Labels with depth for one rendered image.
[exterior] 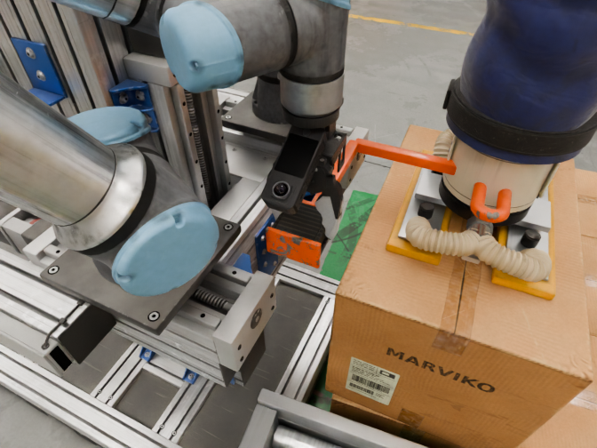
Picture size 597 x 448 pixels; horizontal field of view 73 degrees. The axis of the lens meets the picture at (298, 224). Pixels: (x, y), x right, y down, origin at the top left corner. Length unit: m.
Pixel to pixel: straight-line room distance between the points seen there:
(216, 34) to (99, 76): 0.37
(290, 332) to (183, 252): 1.12
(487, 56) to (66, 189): 0.56
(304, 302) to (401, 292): 0.89
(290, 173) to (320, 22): 0.17
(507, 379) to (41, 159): 0.71
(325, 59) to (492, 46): 0.29
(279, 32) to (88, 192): 0.22
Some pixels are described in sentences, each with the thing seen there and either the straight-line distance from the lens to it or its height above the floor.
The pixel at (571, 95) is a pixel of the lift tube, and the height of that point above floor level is 1.26.
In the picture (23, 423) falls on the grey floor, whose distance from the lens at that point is 1.89.
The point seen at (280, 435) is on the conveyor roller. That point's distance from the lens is 1.02.
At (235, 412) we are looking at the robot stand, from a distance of 1.42.
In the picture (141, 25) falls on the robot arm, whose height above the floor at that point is 1.37.
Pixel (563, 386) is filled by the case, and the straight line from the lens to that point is 0.79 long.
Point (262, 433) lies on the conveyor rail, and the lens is 0.98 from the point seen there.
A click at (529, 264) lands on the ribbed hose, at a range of 0.74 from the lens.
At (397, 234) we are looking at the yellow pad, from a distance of 0.80.
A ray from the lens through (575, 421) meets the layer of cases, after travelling 1.22.
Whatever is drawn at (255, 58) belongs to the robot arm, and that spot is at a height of 1.37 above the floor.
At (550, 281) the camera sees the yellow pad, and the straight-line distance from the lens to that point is 0.82.
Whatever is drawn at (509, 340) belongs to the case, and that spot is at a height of 0.94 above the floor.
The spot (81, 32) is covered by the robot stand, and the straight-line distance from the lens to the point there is 0.71.
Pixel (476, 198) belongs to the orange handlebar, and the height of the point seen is 1.08.
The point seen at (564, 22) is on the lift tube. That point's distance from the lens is 0.63.
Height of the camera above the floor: 1.52
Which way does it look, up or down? 45 degrees down
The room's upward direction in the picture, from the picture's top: straight up
